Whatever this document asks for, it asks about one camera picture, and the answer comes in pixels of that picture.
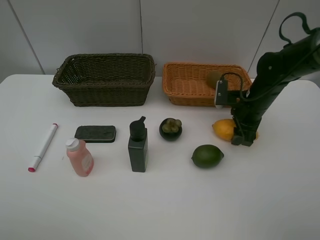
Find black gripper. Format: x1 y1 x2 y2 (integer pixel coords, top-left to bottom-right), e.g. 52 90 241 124
230 98 269 147

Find yellow mango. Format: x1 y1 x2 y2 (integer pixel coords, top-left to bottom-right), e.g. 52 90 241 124
211 118 260 142

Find green lime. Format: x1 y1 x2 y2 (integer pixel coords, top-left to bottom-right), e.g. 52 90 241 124
191 144 225 169

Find brown kiwi fruit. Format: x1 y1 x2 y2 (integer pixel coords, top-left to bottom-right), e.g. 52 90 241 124
206 70 222 89

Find dark purple mangosteen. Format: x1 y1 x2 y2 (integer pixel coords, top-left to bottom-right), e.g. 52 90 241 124
159 118 183 142

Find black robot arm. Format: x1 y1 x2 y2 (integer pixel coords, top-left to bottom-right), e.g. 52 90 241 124
231 28 320 147

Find dark green pump bottle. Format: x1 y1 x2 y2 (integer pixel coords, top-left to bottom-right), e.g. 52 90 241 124
128 116 148 173

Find dark brown wicker basket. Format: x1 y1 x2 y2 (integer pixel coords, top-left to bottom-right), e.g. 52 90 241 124
52 53 156 107

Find dark green whiteboard eraser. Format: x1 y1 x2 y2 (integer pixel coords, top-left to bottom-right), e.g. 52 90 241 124
74 125 117 143

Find pink bottle white cap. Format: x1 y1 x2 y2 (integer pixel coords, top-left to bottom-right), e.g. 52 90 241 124
65 138 94 177

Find white marker pen red caps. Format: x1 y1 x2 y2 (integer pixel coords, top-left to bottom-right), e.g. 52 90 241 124
27 123 59 173

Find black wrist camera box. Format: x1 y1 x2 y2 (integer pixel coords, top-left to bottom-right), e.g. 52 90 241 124
214 79 239 109

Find black camera cable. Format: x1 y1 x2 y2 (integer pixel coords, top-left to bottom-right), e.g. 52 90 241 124
221 11 315 101

